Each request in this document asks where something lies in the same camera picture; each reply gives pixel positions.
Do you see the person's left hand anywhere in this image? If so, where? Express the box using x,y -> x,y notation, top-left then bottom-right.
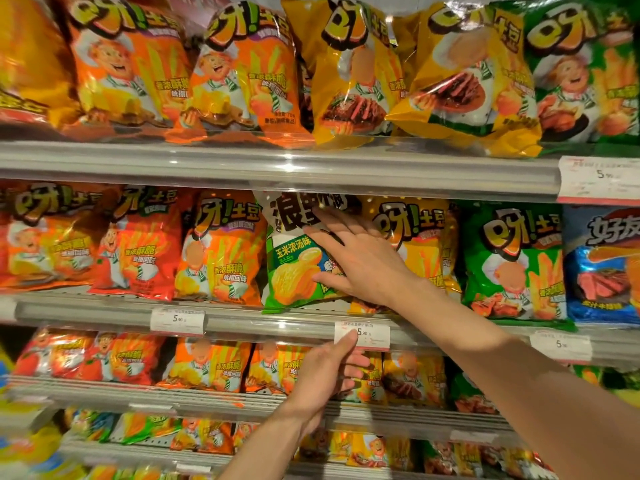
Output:
280,330 -> 371,435

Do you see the person's right hand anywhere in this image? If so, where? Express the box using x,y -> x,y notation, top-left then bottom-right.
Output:
302,207 -> 420,309

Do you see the green white corn snack packet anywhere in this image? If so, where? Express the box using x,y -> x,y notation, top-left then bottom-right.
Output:
254,191 -> 353,314

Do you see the person's right forearm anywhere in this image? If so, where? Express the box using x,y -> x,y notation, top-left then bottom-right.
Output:
395,275 -> 640,480

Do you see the person's left forearm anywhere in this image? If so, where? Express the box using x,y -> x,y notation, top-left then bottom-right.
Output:
217,406 -> 327,480

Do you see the white paper price tag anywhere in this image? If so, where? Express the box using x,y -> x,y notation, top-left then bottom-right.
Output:
149,307 -> 207,337
529,329 -> 594,365
556,155 -> 640,206
333,321 -> 391,353

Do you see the row of small snack packets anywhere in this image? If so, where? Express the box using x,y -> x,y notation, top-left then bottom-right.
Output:
12,327 -> 501,415
62,407 -> 558,480

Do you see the red fries snack packet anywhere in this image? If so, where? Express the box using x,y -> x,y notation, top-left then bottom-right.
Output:
89,186 -> 198,301

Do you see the large yellow fries snack packet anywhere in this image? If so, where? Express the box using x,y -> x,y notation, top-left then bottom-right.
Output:
386,1 -> 545,158
281,0 -> 407,148

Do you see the large orange fries snack packet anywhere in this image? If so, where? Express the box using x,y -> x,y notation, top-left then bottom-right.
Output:
62,0 -> 197,130
167,1 -> 315,148

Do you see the blue snack packet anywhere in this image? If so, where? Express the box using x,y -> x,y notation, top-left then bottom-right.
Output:
561,205 -> 640,326

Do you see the large green fries snack packet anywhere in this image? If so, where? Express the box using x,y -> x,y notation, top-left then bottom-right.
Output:
522,0 -> 640,145

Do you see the pile of yellow blue packets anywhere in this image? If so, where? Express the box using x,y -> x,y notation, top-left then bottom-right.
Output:
0,345 -> 68,480

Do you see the large golden yellow snack packet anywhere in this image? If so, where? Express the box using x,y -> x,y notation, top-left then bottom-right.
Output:
0,0 -> 83,129

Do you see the grey metal shelf rail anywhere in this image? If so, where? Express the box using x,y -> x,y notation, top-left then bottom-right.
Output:
59,439 -> 451,480
0,289 -> 640,371
0,139 -> 640,204
5,376 -> 523,446

